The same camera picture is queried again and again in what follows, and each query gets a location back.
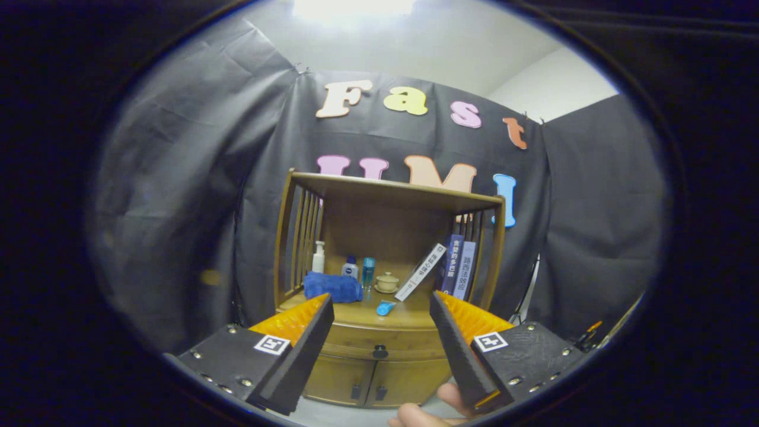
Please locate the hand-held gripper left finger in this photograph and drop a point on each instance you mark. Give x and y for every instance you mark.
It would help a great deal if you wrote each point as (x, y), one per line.
(302, 356)

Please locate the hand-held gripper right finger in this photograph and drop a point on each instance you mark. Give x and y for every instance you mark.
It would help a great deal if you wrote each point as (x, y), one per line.
(456, 350)

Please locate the wooden drawer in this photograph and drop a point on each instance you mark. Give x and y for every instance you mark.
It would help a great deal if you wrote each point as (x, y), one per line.
(367, 341)

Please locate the blue and white tube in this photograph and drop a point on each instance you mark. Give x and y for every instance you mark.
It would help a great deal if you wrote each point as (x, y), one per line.
(385, 308)

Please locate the wooden cabinet door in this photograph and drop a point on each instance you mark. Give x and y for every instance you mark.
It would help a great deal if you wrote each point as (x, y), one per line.
(403, 379)
(338, 379)

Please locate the wooden countertop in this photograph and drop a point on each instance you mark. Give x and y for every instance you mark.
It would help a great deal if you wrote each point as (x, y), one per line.
(367, 314)

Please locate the wooden cabinet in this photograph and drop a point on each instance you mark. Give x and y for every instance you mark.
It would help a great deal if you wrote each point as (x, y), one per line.
(379, 225)

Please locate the blue folded towel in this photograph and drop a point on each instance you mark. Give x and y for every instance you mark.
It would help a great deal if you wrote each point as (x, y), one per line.
(332, 287)

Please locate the pale lavender book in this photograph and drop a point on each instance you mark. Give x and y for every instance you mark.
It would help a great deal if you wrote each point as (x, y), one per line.
(465, 270)

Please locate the white book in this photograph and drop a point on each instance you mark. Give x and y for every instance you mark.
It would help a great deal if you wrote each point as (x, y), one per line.
(421, 271)

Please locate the dark blue book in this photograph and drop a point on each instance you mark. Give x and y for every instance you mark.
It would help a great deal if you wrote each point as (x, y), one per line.
(452, 264)

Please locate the black light stand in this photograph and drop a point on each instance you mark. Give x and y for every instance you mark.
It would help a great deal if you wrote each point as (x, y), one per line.
(529, 296)

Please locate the white pump bottle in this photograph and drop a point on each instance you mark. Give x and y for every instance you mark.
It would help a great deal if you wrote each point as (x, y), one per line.
(318, 261)

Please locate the beige lidded teacup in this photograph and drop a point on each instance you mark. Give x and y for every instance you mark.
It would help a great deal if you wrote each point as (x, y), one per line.
(386, 283)

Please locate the white bottle with blue cap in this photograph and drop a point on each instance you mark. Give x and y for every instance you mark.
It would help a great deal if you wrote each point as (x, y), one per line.
(350, 270)

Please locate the clear teal bottle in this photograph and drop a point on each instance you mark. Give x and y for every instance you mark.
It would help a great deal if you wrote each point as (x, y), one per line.
(368, 273)

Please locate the black and orange device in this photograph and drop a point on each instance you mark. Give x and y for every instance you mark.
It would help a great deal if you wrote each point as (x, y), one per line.
(587, 338)

